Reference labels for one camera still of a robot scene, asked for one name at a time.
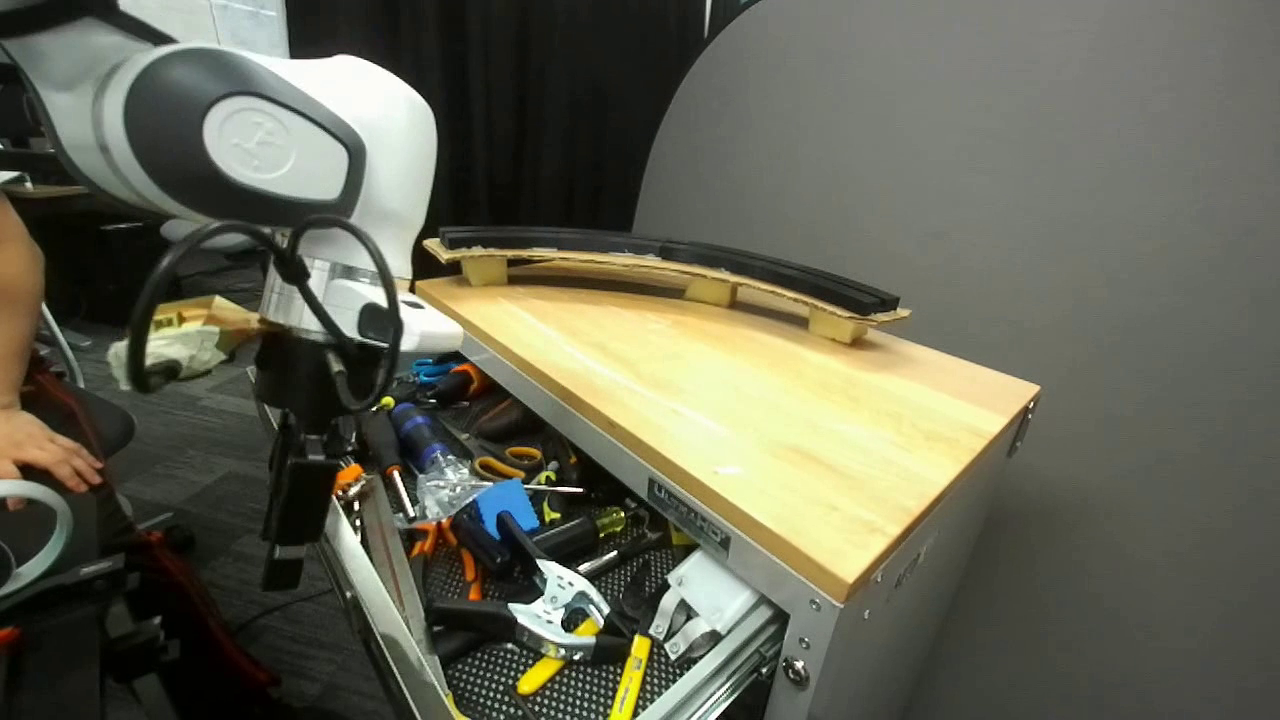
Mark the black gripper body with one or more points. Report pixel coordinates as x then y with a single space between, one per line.
298 393

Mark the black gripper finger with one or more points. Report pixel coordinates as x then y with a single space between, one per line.
298 506

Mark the grey tool drawer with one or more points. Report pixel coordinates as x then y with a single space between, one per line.
497 573

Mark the person's forearm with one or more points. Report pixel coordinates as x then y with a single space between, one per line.
20 292

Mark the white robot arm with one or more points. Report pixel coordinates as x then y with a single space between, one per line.
194 109

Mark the person's hand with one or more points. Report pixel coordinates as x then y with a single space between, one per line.
28 440

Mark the clear plastic bag of parts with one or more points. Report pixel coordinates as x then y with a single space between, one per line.
446 485

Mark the black white spring clamp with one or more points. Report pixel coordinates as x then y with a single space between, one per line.
547 614

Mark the curved wooden base piece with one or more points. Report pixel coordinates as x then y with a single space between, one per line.
662 283

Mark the grey metal tool cabinet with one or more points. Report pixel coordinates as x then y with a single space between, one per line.
842 481

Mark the blue handled screwdriver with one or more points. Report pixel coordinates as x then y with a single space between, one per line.
420 440

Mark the orange handled pliers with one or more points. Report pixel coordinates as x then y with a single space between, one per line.
437 539

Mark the yellow handled pliers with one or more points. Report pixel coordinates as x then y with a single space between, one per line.
626 661

